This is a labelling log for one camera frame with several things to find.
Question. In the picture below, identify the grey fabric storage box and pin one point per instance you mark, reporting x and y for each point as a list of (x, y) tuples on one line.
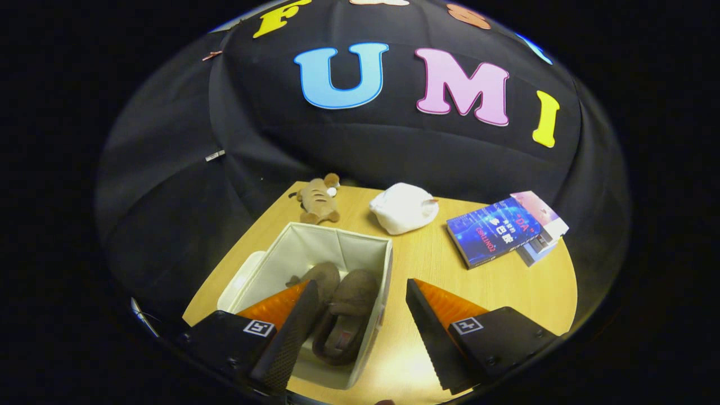
[(315, 244)]

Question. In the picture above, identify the dark blue book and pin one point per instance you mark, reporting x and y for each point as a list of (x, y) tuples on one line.
[(495, 233)]

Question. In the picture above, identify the white clip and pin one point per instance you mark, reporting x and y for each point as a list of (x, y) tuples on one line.
[(215, 155)]

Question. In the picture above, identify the white plush toy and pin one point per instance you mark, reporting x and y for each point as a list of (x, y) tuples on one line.
[(402, 208)]

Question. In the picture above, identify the pink clip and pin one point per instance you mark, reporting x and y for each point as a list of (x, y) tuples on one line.
[(212, 55)]

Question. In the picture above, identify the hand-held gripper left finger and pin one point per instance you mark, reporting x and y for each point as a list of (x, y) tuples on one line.
[(289, 349)]

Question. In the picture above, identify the light blue book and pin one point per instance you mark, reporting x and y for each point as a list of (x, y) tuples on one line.
[(531, 256)]

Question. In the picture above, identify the brown fuzzy slipper shoe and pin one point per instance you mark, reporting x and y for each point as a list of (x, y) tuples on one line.
[(354, 292), (323, 278)]

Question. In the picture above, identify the white spine book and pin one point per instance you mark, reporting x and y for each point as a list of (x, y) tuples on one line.
[(547, 241)]

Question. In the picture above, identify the brown striped plush toy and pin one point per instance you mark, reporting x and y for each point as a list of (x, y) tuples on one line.
[(318, 199)]

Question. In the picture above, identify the black backdrop cloth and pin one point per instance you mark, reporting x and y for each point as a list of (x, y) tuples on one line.
[(394, 152)]

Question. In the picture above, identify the pink cover book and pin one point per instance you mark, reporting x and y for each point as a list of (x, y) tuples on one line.
[(540, 208)]

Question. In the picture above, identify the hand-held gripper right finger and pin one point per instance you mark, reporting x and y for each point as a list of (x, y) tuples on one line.
[(433, 343)]

